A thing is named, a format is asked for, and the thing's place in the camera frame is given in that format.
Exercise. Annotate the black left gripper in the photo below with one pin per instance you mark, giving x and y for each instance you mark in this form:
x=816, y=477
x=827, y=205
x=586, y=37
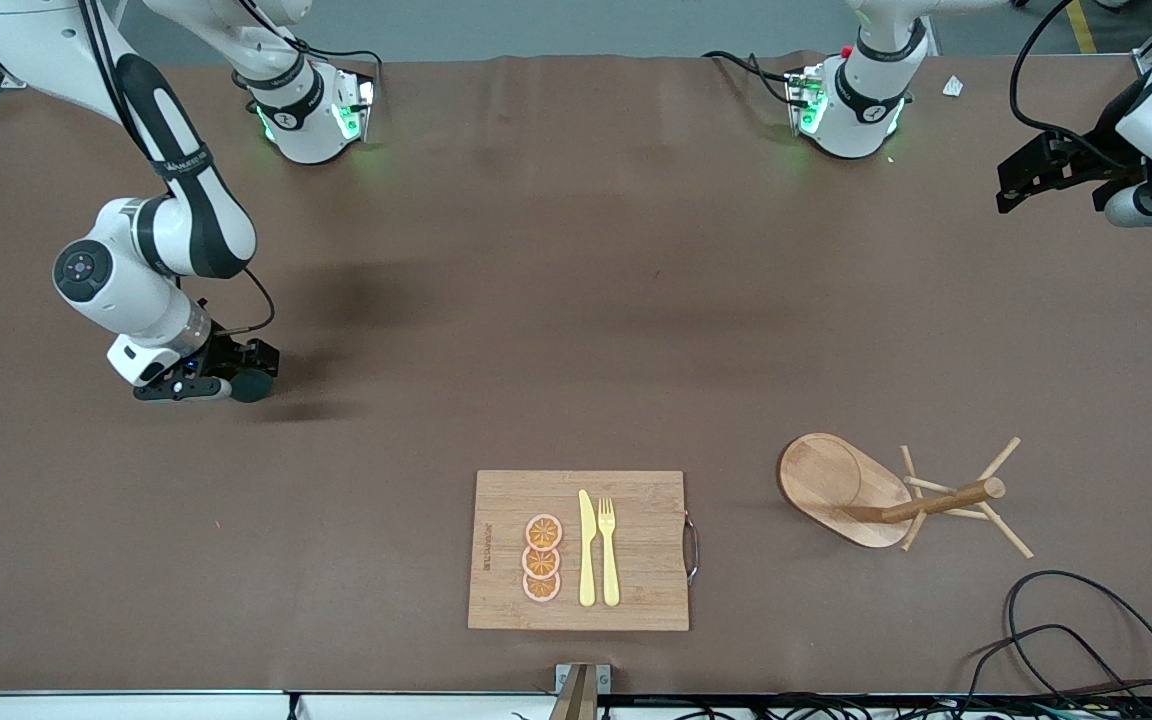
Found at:
x=1099, y=153

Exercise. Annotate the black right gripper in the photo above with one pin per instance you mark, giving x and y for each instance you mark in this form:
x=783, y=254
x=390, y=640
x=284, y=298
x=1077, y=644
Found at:
x=227, y=355

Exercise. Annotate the dark teal mug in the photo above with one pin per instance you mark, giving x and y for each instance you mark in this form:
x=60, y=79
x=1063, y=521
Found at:
x=252, y=389

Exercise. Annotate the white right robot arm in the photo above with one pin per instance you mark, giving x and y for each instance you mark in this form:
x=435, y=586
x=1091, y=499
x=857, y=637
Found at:
x=116, y=290

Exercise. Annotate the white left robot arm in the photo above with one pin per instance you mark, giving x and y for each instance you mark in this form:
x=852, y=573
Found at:
x=866, y=100

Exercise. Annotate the wooden mug rack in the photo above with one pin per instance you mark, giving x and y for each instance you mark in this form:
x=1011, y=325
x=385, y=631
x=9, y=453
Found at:
x=826, y=480

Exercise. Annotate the white paper scrap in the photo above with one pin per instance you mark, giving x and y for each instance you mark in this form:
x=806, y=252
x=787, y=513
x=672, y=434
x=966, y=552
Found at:
x=953, y=86

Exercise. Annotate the orange slice toy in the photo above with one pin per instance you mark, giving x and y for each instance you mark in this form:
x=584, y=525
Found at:
x=543, y=532

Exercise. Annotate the yellow plastic knife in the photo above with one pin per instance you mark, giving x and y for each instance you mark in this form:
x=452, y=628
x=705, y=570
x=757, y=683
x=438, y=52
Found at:
x=587, y=550

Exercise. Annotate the yellow plastic fork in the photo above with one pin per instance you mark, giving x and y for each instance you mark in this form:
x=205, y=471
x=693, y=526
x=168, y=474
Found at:
x=609, y=560

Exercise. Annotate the bamboo cutting board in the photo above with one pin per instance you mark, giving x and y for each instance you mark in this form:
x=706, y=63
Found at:
x=636, y=560

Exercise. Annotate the white table edge rail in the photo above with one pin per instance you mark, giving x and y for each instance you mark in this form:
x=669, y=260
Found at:
x=136, y=705

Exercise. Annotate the metal camera bracket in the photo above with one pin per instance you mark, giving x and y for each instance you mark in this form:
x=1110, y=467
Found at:
x=581, y=685

